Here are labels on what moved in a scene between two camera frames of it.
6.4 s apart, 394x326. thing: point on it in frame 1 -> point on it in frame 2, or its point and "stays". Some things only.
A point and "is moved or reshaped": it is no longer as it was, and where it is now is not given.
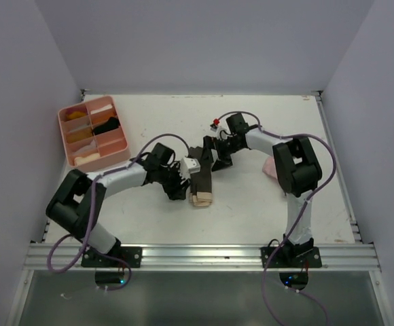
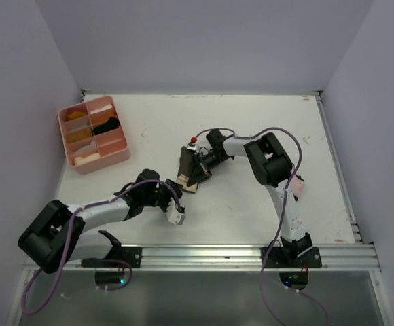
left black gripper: [176, 190] -> [172, 190]
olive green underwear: [200, 191] is moved or reshaped
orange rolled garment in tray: [80, 134] stays
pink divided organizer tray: [92, 133] stays
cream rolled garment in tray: [80, 159] stays
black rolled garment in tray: [112, 123] stays
